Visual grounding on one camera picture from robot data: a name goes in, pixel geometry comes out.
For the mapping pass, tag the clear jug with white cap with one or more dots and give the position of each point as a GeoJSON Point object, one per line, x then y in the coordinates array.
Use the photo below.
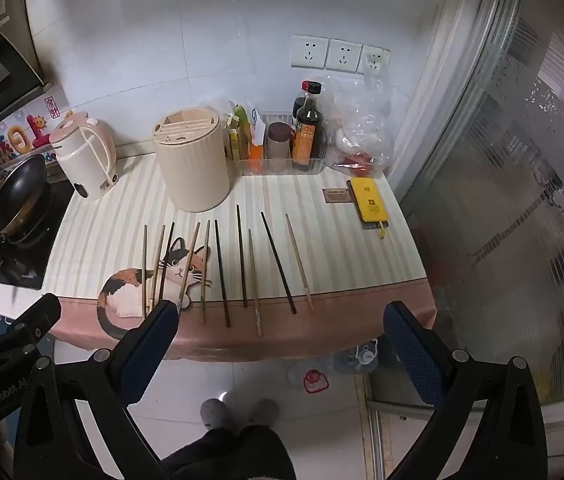
{"type": "Point", "coordinates": [359, 355]}

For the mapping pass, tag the pink and white electric kettle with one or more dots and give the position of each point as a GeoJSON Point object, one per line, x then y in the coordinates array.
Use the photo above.
{"type": "Point", "coordinates": [84, 157]}

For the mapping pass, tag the colourful wall sticker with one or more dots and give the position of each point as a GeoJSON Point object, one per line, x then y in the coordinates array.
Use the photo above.
{"type": "Point", "coordinates": [12, 142]}

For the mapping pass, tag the beige ribbed chopstick holder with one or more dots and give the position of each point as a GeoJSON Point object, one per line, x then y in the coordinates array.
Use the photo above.
{"type": "Point", "coordinates": [197, 170]}

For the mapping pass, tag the black induction cooktop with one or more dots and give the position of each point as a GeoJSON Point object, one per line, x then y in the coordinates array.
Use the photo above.
{"type": "Point", "coordinates": [22, 265]}

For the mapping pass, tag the striped cat-print tablecloth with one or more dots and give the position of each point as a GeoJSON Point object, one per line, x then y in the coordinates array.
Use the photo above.
{"type": "Point", "coordinates": [342, 260]}

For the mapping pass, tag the black wok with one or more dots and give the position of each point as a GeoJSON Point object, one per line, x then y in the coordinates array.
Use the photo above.
{"type": "Point", "coordinates": [17, 185]}

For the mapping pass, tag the yellow phone case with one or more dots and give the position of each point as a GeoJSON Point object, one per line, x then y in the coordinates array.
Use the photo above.
{"type": "Point", "coordinates": [369, 200]}

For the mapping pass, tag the red food piece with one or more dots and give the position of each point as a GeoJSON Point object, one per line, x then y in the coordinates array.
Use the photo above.
{"type": "Point", "coordinates": [359, 160]}

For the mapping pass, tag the green-topped packet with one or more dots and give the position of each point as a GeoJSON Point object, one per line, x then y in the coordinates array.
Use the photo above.
{"type": "Point", "coordinates": [239, 112]}

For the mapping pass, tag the clear plastic bag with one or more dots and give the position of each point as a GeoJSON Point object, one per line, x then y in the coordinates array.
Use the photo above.
{"type": "Point", "coordinates": [362, 115]}

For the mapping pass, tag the red-capped dark bottle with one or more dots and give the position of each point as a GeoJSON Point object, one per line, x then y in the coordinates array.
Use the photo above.
{"type": "Point", "coordinates": [298, 110]}

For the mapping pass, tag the orange packet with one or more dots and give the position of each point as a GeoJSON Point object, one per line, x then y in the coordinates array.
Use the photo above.
{"type": "Point", "coordinates": [256, 151]}

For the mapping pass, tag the brown-lidded jar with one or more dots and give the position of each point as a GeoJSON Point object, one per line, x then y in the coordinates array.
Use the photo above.
{"type": "Point", "coordinates": [278, 142]}

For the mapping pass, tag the person's grey slipper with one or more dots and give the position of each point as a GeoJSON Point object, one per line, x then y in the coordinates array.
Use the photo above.
{"type": "Point", "coordinates": [214, 412]}
{"type": "Point", "coordinates": [263, 410]}

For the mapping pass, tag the white door frame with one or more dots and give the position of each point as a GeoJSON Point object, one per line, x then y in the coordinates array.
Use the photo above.
{"type": "Point", "coordinates": [462, 35]}

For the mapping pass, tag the clear jug with red cap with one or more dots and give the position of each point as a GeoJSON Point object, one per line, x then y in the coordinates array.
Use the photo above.
{"type": "Point", "coordinates": [314, 377]}

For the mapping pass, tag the small brown card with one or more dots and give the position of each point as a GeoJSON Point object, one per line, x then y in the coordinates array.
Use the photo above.
{"type": "Point", "coordinates": [336, 195]}

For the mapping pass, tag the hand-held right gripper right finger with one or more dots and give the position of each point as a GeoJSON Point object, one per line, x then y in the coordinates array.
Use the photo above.
{"type": "Point", "coordinates": [412, 355]}

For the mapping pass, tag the clear plastic tray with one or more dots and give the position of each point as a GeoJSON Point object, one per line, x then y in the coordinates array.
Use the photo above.
{"type": "Point", "coordinates": [282, 167]}

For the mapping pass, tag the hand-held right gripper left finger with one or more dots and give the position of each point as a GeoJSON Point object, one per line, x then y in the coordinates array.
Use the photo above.
{"type": "Point", "coordinates": [154, 340]}

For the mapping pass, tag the orange-label soy sauce bottle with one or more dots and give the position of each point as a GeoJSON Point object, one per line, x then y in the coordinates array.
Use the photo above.
{"type": "Point", "coordinates": [307, 140]}

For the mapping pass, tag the small yellow box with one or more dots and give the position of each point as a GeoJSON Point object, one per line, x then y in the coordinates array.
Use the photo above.
{"type": "Point", "coordinates": [234, 145]}

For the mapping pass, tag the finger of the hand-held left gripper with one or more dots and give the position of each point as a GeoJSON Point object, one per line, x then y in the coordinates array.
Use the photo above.
{"type": "Point", "coordinates": [37, 320]}

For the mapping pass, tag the patterned glass door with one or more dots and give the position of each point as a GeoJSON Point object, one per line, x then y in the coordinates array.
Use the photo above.
{"type": "Point", "coordinates": [512, 185]}

